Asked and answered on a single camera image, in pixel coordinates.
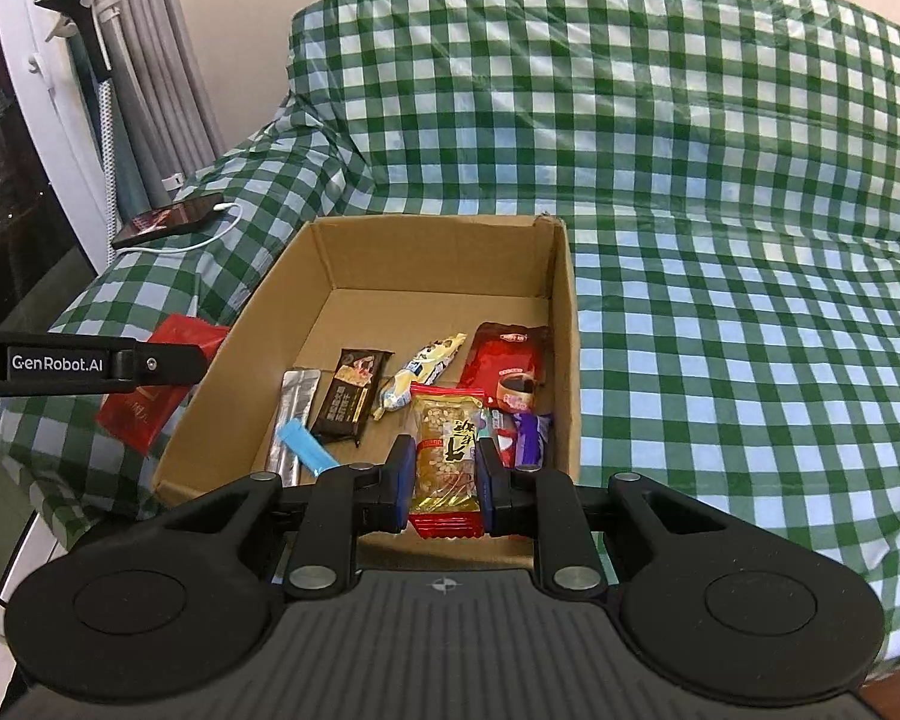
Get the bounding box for white charging cable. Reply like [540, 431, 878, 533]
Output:
[120, 199, 243, 256]

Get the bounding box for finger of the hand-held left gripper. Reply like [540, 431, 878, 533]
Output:
[135, 341, 230, 385]

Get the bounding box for purple chocolate packet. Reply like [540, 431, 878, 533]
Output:
[510, 412, 554, 470]

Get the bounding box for red coffee packet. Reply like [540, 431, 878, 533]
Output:
[461, 322, 552, 421]

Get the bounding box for black smartphone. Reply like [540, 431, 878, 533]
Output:
[111, 195, 226, 248]

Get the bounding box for small red candy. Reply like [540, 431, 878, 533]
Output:
[490, 411, 523, 467]

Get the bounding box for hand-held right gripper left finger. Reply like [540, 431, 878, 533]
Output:
[165, 433, 415, 602]

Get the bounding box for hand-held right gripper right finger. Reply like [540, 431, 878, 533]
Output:
[476, 437, 730, 602]

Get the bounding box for brown cardboard box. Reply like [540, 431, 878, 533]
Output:
[150, 214, 582, 571]

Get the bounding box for black garment steamer head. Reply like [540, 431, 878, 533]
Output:
[34, 0, 115, 83]

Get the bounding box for yellow snack bar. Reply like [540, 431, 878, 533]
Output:
[371, 334, 467, 421]

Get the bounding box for dark brown wafer packet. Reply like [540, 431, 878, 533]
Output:
[311, 349, 392, 445]

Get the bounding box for braided steamer hose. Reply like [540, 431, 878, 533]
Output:
[97, 81, 122, 267]

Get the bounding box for grey curtain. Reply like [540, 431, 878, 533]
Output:
[82, 0, 227, 218]

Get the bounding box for green checkered cloth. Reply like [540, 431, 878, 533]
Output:
[0, 0, 900, 683]

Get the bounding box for silver stick packet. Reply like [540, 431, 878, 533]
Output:
[266, 369, 322, 490]

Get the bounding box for light blue stick packet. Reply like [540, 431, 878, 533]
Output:
[274, 420, 340, 475]

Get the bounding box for clear peanut candy packet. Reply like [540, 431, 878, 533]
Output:
[407, 384, 490, 541]

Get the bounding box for white door frame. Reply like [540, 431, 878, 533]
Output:
[0, 0, 117, 275]

